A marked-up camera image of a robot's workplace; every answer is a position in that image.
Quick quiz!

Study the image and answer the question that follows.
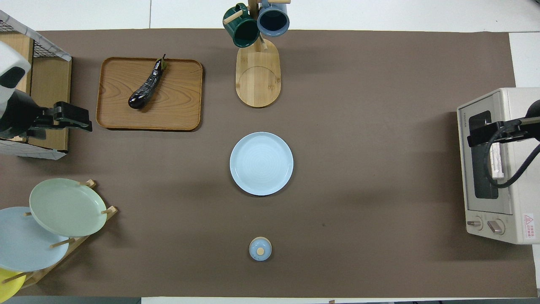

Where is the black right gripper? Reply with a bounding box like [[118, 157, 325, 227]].
[[467, 99, 540, 147]]

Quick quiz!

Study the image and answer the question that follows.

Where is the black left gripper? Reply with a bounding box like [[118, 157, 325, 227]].
[[0, 90, 93, 141]]

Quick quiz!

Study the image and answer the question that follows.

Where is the toaster oven glass door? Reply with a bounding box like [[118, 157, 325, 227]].
[[458, 94, 513, 214]]

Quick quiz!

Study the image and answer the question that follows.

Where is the dark purple eggplant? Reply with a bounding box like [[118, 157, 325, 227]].
[[128, 54, 168, 110]]

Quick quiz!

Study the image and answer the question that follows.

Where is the light blue plate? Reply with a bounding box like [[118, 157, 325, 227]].
[[0, 206, 70, 272], [230, 132, 294, 196]]

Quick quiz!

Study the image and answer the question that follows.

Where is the beige toaster oven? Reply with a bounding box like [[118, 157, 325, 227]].
[[457, 87, 540, 244]]

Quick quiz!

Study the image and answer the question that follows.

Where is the wooden shelf box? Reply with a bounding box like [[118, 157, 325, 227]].
[[0, 33, 70, 152]]

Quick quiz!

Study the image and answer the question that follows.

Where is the white marbled sheet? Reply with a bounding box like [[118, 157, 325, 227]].
[[0, 9, 72, 62]]

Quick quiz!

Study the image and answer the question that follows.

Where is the pale green plate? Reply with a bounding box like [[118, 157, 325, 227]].
[[30, 178, 107, 237]]

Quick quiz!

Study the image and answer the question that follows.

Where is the wooden plate rack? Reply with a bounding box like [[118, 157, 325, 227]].
[[13, 179, 118, 290]]

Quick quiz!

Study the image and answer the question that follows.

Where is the wooden serving tray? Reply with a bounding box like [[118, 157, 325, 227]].
[[96, 57, 203, 131]]

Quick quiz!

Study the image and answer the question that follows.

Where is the brown table mat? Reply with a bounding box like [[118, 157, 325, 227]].
[[0, 29, 538, 298]]

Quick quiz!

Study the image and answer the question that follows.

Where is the yellow plate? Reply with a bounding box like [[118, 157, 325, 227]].
[[0, 268, 25, 302]]

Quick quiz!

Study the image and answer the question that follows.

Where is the wooden mug tree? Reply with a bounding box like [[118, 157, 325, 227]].
[[223, 0, 292, 108]]

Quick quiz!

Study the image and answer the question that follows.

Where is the dark green mug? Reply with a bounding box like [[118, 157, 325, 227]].
[[223, 3, 261, 48]]

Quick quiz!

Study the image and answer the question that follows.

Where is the blue mug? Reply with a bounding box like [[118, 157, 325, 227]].
[[257, 0, 290, 37]]

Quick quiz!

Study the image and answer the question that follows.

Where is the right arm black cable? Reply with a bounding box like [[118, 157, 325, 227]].
[[485, 127, 540, 189]]

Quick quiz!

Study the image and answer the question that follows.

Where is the black wire basket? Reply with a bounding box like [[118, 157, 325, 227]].
[[0, 11, 72, 160]]

